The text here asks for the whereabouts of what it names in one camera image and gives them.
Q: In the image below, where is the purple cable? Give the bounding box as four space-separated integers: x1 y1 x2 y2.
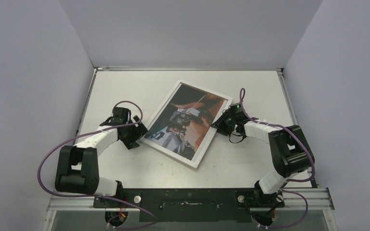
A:
37 101 159 230
238 88 317 230

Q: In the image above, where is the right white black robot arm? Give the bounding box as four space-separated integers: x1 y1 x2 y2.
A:
211 103 315 207

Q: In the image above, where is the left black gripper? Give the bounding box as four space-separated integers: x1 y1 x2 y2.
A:
121 116 150 149

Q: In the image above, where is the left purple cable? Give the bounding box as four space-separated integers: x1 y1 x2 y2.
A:
37 101 159 230

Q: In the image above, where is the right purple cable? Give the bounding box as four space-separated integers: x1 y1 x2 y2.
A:
238 88 317 230

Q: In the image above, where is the white wooden picture frame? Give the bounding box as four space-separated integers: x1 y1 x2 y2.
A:
141 80 233 169

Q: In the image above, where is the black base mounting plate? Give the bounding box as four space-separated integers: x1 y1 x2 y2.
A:
93 188 285 224

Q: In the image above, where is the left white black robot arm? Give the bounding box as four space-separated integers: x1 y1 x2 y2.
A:
55 107 148 207

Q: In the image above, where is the printed colour photo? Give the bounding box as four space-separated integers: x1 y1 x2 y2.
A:
144 83 228 162

